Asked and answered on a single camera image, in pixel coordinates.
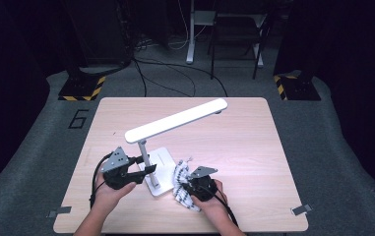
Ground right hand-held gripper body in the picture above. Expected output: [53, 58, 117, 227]
[181, 165, 219, 203]

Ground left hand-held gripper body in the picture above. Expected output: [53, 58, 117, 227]
[99, 146, 147, 191]

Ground white black patterned cloth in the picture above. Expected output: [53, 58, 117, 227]
[172, 157, 203, 212]

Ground white desk lamp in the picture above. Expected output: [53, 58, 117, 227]
[124, 97, 228, 198]

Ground person's right hand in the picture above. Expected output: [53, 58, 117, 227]
[191, 178, 229, 214]

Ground person's left hand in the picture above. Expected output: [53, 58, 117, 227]
[91, 171, 138, 214]

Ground grey tape strip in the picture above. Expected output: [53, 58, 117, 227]
[290, 204, 314, 216]
[46, 206, 73, 219]

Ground black yellow striped stand base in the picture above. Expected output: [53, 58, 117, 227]
[57, 74, 107, 102]
[273, 74, 323, 102]

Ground white metal stand leg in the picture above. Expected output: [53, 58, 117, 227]
[185, 0, 217, 65]

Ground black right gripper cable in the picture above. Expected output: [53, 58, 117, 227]
[200, 185, 240, 228]

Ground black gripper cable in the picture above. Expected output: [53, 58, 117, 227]
[200, 185, 240, 228]
[89, 151, 114, 209]

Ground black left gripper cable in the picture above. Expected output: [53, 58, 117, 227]
[89, 151, 114, 209]

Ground black floor cables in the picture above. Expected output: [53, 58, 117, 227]
[131, 57, 229, 98]

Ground black metal frame chair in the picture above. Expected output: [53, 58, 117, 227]
[208, 11, 270, 81]

